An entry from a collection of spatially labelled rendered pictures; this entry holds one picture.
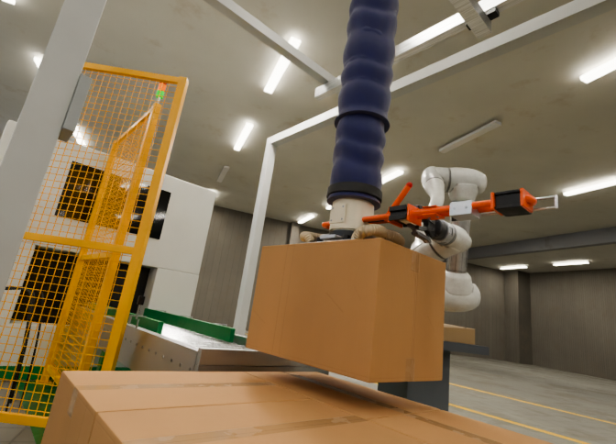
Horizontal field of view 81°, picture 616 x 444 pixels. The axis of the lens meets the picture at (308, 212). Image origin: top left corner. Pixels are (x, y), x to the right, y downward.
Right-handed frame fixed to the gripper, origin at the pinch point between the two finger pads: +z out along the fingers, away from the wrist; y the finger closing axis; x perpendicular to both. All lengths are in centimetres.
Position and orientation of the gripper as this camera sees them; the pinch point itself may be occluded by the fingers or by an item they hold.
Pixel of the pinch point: (408, 216)
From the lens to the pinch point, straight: 131.5
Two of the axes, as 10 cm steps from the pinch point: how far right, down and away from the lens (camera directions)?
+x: -6.7, 1.1, 7.3
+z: -7.3, -2.8, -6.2
